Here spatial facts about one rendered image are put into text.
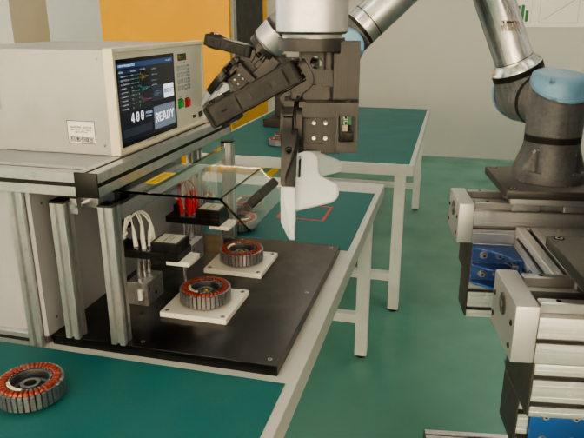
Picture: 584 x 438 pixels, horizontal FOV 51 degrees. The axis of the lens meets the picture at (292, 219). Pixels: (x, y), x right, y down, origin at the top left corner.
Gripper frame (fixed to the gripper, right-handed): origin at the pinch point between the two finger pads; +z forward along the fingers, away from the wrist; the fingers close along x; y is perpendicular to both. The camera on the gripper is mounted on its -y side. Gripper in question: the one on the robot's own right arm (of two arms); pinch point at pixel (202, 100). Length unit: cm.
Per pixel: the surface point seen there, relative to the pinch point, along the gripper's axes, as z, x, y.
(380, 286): 65, 169, 103
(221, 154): 13.0, 16.0, 9.8
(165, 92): 2.2, -7.6, -5.8
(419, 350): 48, 106, 120
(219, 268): 26.3, -3.2, 31.4
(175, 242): 17.9, -22.3, 20.3
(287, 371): 10, -38, 53
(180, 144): 8.4, -7.7, 4.4
